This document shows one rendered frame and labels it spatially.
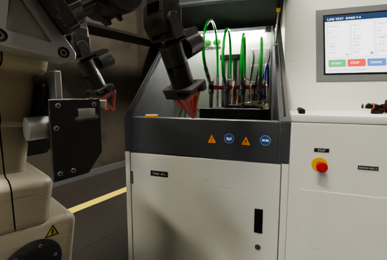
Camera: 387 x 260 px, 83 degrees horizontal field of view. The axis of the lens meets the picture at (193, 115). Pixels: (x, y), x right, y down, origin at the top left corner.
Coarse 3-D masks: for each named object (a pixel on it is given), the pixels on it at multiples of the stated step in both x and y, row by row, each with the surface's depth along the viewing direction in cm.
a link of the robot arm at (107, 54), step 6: (78, 42) 73; (84, 42) 74; (78, 48) 73; (84, 48) 75; (84, 54) 75; (90, 54) 76; (96, 54) 80; (102, 54) 82; (108, 54) 83; (102, 60) 81; (108, 60) 83; (114, 60) 85; (102, 66) 82; (108, 66) 84
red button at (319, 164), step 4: (312, 160) 80; (316, 160) 79; (320, 160) 79; (324, 160) 78; (312, 164) 80; (316, 164) 77; (320, 164) 76; (324, 164) 76; (316, 168) 76; (320, 168) 76; (324, 168) 75; (320, 172) 76
